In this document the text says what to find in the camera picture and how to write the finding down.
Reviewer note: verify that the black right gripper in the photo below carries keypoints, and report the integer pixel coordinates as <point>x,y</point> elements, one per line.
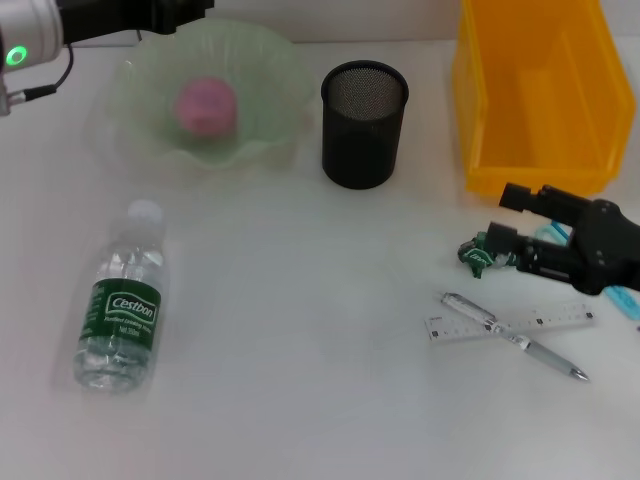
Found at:
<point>610,250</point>

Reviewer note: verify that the green glass fruit plate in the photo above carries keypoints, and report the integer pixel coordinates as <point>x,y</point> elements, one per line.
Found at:
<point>260,90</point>

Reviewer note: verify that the Cestbon water bottle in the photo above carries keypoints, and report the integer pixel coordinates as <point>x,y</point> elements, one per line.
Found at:
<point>125,310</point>

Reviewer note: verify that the blue scissors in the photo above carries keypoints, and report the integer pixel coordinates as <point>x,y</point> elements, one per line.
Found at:
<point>625,300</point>

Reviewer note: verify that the transparent plastic ruler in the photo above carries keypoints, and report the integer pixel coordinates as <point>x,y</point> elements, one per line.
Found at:
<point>555,320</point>

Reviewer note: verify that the green plastic wrapper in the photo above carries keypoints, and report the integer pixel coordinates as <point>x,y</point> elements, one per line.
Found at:
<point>472,257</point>

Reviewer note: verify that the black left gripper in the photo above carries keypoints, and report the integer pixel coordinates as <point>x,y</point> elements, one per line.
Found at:
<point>110,17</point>

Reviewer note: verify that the yellow plastic storage bin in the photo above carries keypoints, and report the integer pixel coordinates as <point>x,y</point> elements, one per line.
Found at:
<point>540,100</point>

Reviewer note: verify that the pink peach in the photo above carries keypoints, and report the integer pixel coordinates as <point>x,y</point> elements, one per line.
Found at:
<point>205,107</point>

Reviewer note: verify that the black mesh pen cup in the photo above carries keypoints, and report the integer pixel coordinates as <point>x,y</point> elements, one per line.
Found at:
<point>362,145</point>

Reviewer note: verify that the clear silver pen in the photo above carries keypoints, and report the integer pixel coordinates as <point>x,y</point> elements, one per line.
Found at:
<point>545,355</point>

